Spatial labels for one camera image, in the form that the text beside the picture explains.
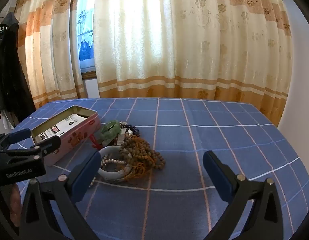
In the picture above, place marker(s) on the pink floral tin box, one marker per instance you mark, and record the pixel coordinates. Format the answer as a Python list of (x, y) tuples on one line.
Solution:
[(69, 135)]

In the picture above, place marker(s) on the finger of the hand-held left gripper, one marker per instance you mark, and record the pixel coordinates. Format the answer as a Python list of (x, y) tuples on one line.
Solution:
[(48, 145), (19, 134)]

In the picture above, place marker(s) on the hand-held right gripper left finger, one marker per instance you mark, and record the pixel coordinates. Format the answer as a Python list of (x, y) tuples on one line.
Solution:
[(90, 166)]

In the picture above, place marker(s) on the person's left forearm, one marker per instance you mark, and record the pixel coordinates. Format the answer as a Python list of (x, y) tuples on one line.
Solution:
[(10, 202)]

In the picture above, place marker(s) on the dark hanging coat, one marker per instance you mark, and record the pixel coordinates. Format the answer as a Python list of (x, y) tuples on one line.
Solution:
[(9, 80)]

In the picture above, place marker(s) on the silver metal wristwatch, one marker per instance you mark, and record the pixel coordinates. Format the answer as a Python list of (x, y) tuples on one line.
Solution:
[(123, 136)]

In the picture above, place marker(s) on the white printed paper card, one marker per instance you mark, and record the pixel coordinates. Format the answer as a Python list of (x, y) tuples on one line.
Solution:
[(67, 123)]

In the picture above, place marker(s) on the cream orange floral curtain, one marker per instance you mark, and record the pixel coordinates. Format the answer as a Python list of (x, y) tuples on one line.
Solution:
[(52, 42), (182, 42)]

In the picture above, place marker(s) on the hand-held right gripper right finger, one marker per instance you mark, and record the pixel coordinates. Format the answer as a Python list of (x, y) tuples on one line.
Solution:
[(215, 172)]

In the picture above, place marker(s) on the blue checked tablecloth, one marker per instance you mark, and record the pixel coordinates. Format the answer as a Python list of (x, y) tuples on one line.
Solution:
[(194, 135)]

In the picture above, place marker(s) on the window with wooden sill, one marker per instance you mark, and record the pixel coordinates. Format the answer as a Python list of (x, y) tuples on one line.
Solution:
[(85, 30)]

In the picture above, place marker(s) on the white jade bangle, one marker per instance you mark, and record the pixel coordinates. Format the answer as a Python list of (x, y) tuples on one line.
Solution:
[(112, 175)]

